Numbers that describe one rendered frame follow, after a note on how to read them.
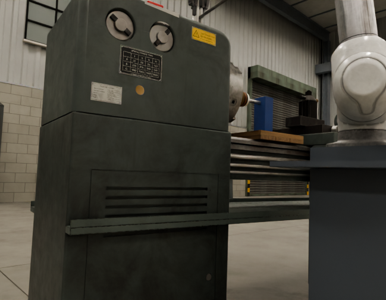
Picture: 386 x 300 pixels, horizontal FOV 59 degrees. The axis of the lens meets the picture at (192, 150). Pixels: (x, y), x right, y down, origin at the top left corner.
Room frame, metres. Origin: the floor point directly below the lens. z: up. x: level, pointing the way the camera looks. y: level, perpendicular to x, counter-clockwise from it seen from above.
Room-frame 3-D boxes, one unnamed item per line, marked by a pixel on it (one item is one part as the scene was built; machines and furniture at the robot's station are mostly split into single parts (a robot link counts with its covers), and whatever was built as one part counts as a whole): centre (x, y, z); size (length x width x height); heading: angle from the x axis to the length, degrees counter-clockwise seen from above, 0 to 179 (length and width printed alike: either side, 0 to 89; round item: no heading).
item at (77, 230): (1.77, -0.37, 0.53); 2.10 x 0.60 x 0.02; 125
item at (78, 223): (1.77, -0.37, 0.55); 2.10 x 0.60 x 0.02; 125
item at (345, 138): (1.14, -0.58, 0.83); 0.22 x 0.18 x 0.06; 134
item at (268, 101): (1.76, -0.36, 1.00); 0.08 x 0.06 x 0.23; 35
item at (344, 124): (1.11, -0.56, 0.97); 0.18 x 0.16 x 0.22; 154
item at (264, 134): (1.73, -0.32, 0.89); 0.36 x 0.30 x 0.04; 35
